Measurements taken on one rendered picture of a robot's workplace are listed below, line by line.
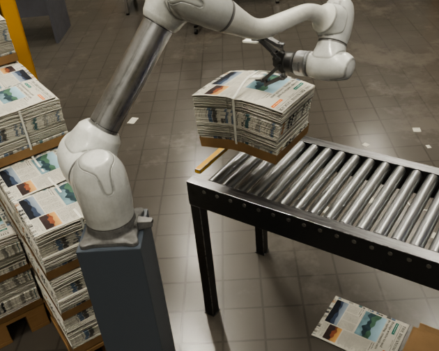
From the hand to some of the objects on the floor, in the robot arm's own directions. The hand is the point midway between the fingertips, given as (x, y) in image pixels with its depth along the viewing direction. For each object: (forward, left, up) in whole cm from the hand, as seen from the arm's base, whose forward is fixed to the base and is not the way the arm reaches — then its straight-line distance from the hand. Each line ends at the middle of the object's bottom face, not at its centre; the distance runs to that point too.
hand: (248, 58), depth 209 cm
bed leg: (-9, +25, -128) cm, 131 cm away
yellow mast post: (+129, +139, -128) cm, 229 cm away
